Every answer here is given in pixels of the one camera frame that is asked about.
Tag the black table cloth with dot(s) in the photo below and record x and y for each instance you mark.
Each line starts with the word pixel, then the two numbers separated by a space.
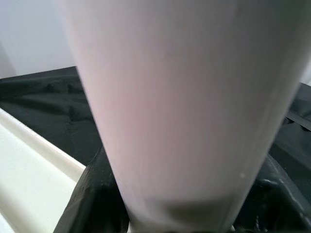
pixel 48 102

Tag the white plastic table leg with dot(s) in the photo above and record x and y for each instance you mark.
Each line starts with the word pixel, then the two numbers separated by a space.
pixel 182 97

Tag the white plastic children table top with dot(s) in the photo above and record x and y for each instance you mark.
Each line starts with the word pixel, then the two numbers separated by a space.
pixel 24 182

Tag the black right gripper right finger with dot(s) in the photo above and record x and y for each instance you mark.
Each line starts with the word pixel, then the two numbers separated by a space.
pixel 274 206

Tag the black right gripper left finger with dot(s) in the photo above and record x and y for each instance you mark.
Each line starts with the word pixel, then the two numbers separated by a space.
pixel 92 199

